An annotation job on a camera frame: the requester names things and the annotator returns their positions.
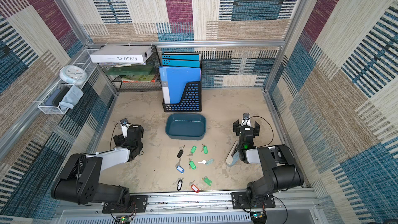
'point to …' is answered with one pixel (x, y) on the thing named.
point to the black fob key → (180, 154)
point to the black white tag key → (179, 182)
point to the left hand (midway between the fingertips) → (126, 131)
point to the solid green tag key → (192, 164)
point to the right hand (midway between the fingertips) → (248, 119)
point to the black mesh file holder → (191, 100)
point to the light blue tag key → (207, 162)
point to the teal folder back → (196, 57)
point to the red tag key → (194, 187)
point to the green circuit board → (124, 220)
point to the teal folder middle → (181, 62)
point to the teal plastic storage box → (185, 126)
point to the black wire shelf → (154, 59)
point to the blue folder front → (173, 80)
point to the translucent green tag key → (208, 181)
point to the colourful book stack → (149, 78)
